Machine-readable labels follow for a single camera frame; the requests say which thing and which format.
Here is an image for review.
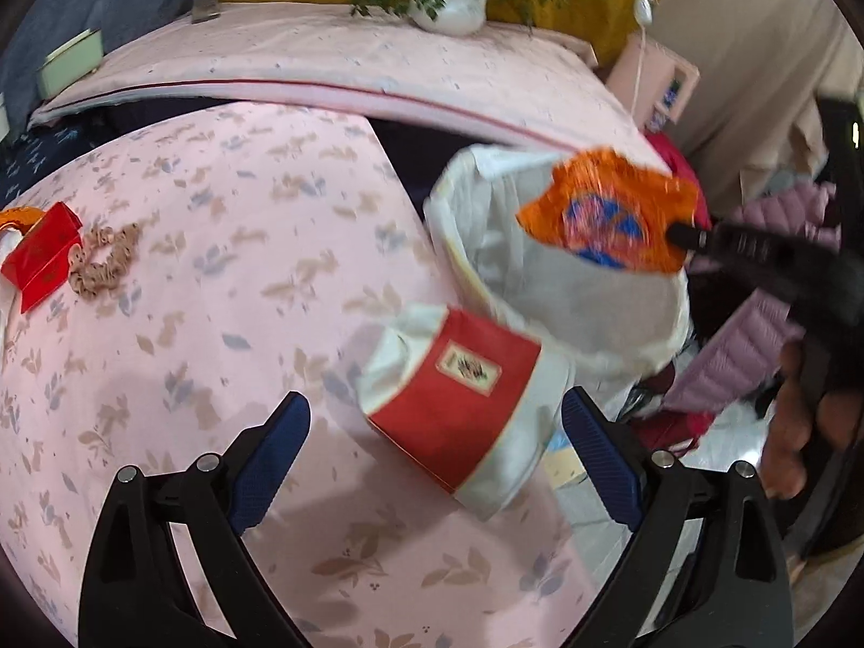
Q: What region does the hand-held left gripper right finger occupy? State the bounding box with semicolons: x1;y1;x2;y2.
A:
560;386;795;648

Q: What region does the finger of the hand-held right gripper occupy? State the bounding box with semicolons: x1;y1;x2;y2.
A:
665;216;838;306

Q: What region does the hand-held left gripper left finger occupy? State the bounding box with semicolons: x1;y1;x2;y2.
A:
77;391;313;648

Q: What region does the orange wrapper with blue print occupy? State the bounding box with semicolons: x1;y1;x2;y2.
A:
516;146;702;276

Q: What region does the red and white paper cup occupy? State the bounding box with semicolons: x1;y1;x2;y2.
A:
355;303;576;522

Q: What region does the trash bin with white liner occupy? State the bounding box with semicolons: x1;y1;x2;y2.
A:
423;143;693;394

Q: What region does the person's right hand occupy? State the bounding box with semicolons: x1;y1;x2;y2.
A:
760;341;823;502

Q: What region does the pink padded jacket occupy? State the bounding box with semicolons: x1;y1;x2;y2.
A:
665;181;839;414

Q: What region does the red bag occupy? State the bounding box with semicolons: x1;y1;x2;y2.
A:
646;131;711;231

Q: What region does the pink leaf-print tablecloth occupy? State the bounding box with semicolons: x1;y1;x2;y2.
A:
0;101;612;648

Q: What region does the beige curtain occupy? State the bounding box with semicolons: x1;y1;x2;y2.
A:
657;0;864;218

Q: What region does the pink appliance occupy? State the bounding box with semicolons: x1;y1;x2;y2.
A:
606;32;701;131

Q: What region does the beige hair scrunchie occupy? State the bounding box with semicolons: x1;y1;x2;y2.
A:
66;222;143;297

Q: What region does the small red box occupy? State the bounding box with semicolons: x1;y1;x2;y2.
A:
0;201;84;315

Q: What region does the white crumpled cloth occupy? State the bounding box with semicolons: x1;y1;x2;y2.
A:
0;228;29;328

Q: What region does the plain orange wrapper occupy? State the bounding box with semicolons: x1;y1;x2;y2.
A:
0;207;46;235

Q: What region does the white plant pot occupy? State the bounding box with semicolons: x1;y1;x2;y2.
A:
408;0;488;36

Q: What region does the navy leaf-print cloth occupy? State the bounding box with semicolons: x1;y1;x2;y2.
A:
0;113;105;209

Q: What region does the pink speckled quilt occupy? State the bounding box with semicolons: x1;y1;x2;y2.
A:
27;0;677;178

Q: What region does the pale green tissue box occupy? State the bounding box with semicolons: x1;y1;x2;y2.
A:
36;28;104;97

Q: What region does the grey-blue fabric backdrop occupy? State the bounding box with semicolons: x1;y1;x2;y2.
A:
0;0;198;131

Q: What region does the white cord with switch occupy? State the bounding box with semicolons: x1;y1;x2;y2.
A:
630;0;661;114

